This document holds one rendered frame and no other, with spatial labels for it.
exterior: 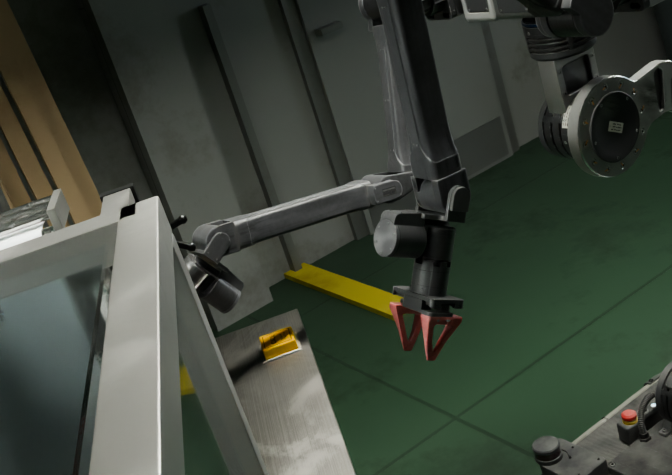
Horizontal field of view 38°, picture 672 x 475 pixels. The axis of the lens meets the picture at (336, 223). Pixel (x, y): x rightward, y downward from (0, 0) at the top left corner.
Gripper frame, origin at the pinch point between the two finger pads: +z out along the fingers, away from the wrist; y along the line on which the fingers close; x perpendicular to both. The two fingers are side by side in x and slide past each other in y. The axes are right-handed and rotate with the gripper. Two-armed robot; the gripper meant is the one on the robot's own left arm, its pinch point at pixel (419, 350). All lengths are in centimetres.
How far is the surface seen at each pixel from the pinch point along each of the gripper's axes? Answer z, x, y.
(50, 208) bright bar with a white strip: -16, -55, -16
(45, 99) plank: -30, 10, -246
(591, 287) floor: 12, 191, -135
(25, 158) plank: -8, 4, -241
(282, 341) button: 11, 5, -49
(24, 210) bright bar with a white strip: -15, -57, -22
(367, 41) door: -78, 169, -276
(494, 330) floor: 32, 156, -147
